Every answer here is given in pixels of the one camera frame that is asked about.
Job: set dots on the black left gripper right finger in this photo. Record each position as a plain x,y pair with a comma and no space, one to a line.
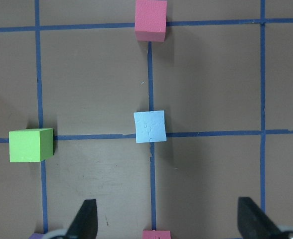
252,222

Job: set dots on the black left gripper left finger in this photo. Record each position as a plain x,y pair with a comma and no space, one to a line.
85,224

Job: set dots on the pink foam block near base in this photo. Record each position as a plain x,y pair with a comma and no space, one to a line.
155,234

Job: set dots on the light blue foam block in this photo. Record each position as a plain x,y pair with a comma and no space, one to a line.
150,127

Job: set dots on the purple foam block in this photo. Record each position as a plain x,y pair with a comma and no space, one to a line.
36,236

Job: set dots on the green foam block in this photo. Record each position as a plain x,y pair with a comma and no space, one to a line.
31,145

